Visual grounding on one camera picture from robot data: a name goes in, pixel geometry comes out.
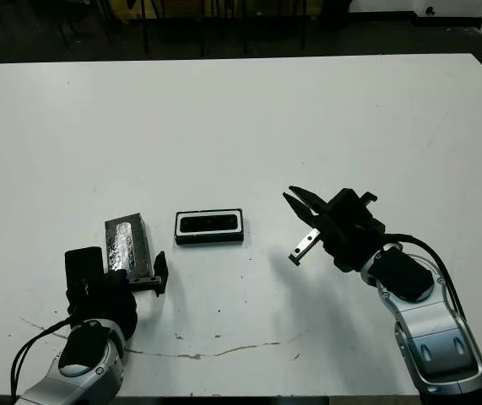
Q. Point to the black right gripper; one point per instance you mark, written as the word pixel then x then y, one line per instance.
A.
pixel 350 249

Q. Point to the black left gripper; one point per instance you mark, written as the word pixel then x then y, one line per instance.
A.
pixel 105 304

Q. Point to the black box lid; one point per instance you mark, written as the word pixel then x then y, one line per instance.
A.
pixel 126 244

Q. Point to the black slim camera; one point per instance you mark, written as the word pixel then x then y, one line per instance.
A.
pixel 209 223

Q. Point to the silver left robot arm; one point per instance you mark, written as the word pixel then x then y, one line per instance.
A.
pixel 88 363

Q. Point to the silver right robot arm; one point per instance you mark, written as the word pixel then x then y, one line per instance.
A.
pixel 430 329

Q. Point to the black box with white insert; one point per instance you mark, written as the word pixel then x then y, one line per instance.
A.
pixel 209 239

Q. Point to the small black round fixture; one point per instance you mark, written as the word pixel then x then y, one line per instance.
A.
pixel 429 11

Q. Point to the black metal furniture leg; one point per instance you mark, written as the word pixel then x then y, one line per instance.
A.
pixel 144 29

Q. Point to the yellow wooden cabinet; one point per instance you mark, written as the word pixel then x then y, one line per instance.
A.
pixel 126 9

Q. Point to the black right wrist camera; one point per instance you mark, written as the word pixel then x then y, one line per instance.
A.
pixel 348 206

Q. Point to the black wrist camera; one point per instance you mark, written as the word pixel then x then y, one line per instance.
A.
pixel 348 206
pixel 83 268

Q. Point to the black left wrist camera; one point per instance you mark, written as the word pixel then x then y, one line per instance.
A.
pixel 83 268

